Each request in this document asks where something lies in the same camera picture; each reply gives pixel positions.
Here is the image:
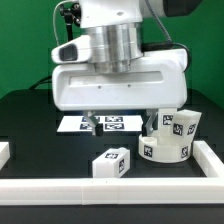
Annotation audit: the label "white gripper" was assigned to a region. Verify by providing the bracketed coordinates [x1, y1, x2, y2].
[52, 49, 187, 137]

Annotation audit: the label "white round stool seat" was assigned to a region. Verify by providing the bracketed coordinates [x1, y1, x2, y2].
[138, 135, 191, 163]

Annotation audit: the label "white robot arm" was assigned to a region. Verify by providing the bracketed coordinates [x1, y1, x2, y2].
[51, 0, 202, 136]

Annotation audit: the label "white marker sheet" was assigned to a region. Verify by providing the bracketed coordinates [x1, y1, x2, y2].
[57, 115, 143, 132]

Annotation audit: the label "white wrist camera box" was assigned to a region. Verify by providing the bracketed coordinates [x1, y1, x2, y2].
[51, 35, 92, 64]

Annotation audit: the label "black cables on table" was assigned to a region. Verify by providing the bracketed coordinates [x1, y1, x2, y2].
[29, 75, 54, 90]

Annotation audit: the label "white right fence wall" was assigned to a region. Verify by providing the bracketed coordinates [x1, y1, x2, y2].
[193, 141, 224, 178]

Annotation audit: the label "white fence wall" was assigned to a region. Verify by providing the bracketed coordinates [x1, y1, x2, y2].
[0, 142, 10, 170]
[0, 178, 224, 205]
[193, 141, 224, 178]

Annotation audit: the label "white front fence wall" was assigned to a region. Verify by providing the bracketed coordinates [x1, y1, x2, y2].
[0, 178, 224, 205]

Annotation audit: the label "black camera stand pole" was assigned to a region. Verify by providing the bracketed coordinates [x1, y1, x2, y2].
[59, 2, 81, 41]

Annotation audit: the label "white left fence wall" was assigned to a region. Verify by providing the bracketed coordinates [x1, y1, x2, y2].
[0, 142, 10, 170]

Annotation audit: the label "grey cable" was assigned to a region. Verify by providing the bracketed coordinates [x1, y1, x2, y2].
[52, 0, 80, 48]

